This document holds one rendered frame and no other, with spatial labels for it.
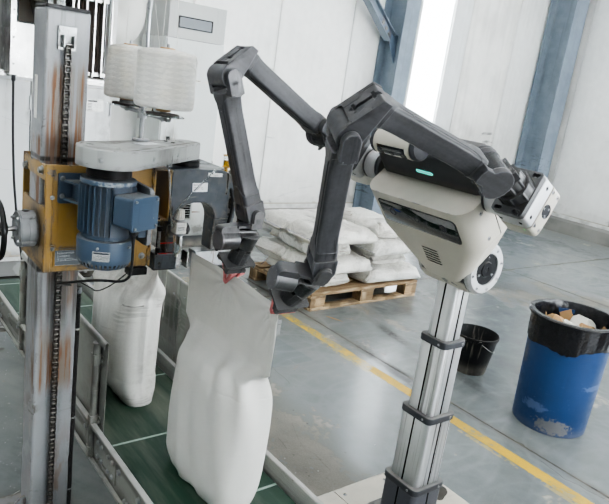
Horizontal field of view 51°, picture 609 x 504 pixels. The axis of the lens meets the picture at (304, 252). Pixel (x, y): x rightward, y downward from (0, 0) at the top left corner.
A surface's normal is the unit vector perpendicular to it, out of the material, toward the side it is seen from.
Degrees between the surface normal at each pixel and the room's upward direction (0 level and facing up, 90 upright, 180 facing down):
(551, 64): 90
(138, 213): 90
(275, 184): 90
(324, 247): 108
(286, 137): 90
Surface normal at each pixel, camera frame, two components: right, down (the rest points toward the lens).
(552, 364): -0.59, 0.18
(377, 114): 0.22, 0.70
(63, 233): 0.59, 0.29
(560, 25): -0.79, 0.05
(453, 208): -0.40, -0.70
